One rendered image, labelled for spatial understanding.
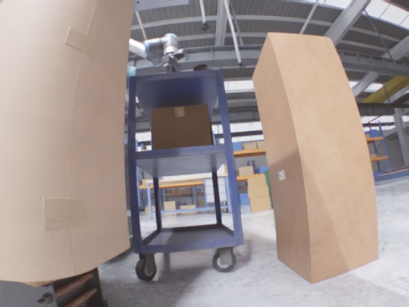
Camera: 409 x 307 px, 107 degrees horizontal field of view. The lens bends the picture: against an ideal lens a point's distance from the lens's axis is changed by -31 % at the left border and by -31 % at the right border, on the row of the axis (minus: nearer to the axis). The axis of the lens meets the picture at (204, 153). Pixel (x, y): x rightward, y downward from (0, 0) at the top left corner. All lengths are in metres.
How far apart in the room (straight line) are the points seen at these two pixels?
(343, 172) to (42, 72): 0.84
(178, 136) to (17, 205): 0.90
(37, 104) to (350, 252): 0.91
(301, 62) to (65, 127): 0.78
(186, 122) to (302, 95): 0.61
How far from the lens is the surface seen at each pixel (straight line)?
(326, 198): 0.74
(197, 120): 1.14
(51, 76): 0.42
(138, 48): 1.64
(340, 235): 0.78
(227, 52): 7.94
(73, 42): 0.48
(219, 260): 0.95
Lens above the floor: 0.32
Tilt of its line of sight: 12 degrees up
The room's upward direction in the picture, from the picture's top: 6 degrees counter-clockwise
